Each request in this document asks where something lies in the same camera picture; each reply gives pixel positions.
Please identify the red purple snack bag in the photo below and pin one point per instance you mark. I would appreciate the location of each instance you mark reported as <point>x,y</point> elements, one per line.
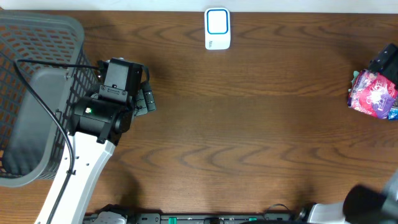
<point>372,94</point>

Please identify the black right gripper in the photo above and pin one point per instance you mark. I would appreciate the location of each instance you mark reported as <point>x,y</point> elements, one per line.
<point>390,68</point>

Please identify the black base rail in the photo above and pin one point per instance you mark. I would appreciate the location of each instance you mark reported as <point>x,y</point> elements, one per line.
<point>155,218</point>

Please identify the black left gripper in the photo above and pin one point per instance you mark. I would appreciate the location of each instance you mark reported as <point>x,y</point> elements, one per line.
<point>147,100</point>

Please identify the grey plastic mesh basket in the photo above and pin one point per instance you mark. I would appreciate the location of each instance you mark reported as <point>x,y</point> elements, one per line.
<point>44,70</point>

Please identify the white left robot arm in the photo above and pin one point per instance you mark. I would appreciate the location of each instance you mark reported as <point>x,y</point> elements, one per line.
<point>97,121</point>

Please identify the blue snack wrapper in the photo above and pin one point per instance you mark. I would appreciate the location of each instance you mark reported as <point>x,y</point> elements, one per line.
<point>393,113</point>

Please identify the light teal snack packet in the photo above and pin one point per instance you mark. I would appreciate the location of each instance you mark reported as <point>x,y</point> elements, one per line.
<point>355,75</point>

